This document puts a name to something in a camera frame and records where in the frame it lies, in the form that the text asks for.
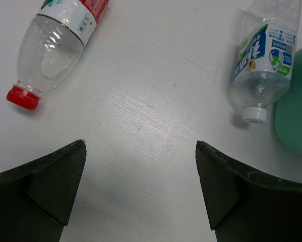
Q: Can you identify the green plastic bin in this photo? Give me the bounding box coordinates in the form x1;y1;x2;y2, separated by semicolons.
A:
274;48;302;156

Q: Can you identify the bottle green blue label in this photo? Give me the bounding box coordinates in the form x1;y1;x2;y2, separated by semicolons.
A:
232;1;302;124

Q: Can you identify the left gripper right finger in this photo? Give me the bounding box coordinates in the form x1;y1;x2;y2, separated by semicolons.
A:
196;141;302;241

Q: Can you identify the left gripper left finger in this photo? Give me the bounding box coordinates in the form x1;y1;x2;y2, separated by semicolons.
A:
0;140;87;241

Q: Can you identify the bottle red label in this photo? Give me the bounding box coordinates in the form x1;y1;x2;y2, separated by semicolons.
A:
6;0;109;110

